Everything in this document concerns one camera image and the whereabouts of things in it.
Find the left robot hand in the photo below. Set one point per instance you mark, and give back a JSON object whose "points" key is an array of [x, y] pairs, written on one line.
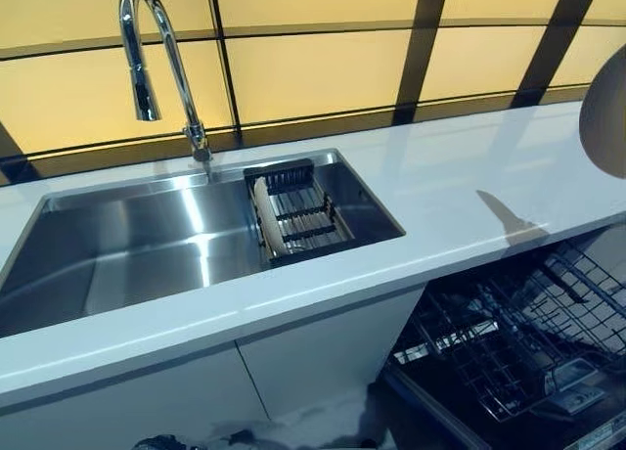
{"points": [[166, 444]]}

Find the cream round plate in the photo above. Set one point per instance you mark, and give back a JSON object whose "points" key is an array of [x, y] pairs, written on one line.
{"points": [[266, 215], [606, 122]]}

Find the white glossy cabinet door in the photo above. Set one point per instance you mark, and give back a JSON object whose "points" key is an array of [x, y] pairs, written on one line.
{"points": [[318, 362], [122, 411]]}

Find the stainless steel sink basin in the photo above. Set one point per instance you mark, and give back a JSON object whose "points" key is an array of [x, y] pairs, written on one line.
{"points": [[147, 244]]}

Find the black dish drying rack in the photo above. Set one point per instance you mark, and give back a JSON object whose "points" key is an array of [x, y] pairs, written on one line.
{"points": [[313, 247]]}

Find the chrome gooseneck kitchen faucet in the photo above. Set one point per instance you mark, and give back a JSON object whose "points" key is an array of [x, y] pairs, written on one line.
{"points": [[173, 63]]}

